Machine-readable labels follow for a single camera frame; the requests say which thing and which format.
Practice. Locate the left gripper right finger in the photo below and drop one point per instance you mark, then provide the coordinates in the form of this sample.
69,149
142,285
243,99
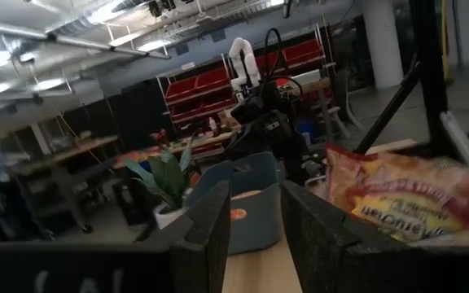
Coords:
332,264

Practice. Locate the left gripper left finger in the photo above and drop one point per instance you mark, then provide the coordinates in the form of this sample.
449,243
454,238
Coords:
177,264

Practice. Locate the wooden background table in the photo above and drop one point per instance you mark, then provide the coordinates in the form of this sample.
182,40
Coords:
75,146

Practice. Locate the shelf with red bins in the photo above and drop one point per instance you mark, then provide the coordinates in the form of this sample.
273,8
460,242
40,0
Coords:
214,79

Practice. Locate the black aluminium table frame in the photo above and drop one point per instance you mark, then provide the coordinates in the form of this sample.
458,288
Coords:
430,61

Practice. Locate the silver ceiling duct pipe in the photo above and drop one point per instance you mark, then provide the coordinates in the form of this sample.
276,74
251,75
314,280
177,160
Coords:
75,40

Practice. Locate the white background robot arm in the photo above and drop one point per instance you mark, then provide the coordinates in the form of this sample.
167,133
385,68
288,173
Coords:
242,57

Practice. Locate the orange Maruchan ramen pack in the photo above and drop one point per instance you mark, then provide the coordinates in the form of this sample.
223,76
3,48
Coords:
238,215

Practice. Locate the dull blue-grey plastic bin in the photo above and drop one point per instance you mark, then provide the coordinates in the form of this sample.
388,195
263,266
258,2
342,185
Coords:
259,228

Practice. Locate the red Maruchan ramen pack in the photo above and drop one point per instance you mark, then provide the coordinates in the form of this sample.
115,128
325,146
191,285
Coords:
401,191

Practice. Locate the white plant pot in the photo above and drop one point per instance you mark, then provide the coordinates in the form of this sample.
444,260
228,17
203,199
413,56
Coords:
165,217

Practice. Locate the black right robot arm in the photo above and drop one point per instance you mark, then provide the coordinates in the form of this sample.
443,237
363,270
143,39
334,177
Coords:
299,158

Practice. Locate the artificial green plant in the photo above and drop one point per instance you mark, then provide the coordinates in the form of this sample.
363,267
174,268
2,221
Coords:
165,179

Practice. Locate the white round column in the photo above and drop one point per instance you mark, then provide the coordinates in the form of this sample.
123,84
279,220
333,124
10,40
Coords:
381,40

